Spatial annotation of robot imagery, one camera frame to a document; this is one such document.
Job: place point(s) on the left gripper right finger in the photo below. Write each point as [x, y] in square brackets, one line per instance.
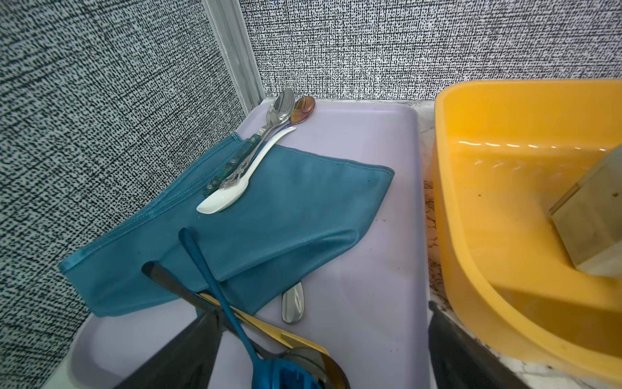
[459, 361]

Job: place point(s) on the teal cloth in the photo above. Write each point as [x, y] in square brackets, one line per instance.
[300, 211]

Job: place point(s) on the lavender cutting board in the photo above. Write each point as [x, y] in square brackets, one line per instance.
[368, 307]

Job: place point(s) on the gold handled spoon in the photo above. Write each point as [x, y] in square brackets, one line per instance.
[278, 334]

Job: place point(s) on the green sharpener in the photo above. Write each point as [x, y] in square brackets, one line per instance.
[588, 218]

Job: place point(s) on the bronze metal spoon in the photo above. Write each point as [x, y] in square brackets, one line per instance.
[302, 110]

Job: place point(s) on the black metal spoon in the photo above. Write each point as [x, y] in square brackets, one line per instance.
[320, 366]

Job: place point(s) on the yellow plastic tray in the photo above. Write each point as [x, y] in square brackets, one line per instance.
[505, 152]

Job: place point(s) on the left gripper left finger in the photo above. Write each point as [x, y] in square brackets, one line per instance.
[187, 361]

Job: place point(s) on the white spoon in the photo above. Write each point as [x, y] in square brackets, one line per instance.
[223, 198]

